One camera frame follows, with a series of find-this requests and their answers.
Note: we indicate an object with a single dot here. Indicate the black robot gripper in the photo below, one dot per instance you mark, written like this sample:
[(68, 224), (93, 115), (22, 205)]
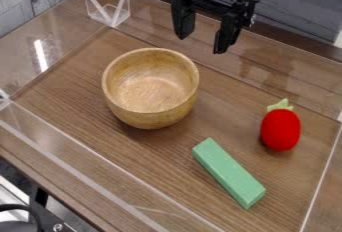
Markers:
[(241, 16)]

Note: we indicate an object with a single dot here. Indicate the wooden bowl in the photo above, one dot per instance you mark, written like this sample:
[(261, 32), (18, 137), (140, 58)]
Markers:
[(149, 86)]

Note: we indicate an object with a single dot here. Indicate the red plush strawberry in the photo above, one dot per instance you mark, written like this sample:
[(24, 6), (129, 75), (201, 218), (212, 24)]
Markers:
[(280, 127)]

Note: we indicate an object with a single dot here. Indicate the green rectangular block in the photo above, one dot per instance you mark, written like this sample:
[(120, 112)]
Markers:
[(233, 178)]

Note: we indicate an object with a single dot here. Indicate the black table leg clamp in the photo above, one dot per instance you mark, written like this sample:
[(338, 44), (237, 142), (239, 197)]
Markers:
[(50, 222)]

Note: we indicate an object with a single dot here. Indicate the clear acrylic corner bracket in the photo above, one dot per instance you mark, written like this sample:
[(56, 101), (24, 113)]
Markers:
[(109, 14)]

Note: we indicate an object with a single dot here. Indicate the clear acrylic tray wall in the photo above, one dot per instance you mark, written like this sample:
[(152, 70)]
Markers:
[(132, 180)]

